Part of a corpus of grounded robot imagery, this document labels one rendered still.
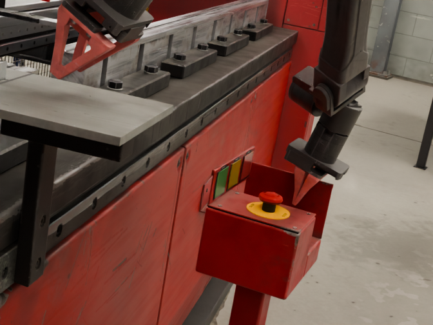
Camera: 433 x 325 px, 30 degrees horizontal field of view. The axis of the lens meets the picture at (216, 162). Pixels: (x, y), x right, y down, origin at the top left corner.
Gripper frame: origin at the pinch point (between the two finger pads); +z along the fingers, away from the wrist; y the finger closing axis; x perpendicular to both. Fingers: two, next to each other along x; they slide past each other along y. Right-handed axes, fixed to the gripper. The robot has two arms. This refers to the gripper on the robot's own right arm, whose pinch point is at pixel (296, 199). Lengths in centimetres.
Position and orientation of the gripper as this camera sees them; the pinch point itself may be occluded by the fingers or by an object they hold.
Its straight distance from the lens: 141.5
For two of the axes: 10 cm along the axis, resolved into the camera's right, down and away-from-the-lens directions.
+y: -8.4, -4.9, 2.5
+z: -3.9, 8.5, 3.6
